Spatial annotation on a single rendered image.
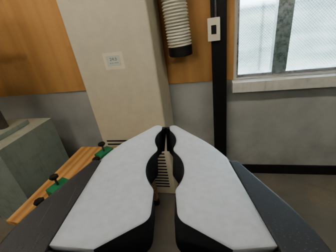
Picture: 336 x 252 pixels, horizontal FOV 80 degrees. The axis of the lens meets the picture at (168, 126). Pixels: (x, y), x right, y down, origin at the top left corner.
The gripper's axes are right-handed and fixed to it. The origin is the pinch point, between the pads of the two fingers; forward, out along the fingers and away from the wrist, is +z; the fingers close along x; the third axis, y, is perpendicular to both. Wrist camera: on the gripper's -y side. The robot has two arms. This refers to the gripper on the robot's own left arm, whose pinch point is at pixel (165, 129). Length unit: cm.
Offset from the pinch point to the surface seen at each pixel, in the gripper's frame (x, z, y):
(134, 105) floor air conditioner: -22, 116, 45
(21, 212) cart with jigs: -74, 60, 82
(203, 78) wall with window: 26, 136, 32
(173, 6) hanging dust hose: 3, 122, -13
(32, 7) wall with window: -98, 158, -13
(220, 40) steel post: 33, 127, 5
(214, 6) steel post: 27, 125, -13
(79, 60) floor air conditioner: -56, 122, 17
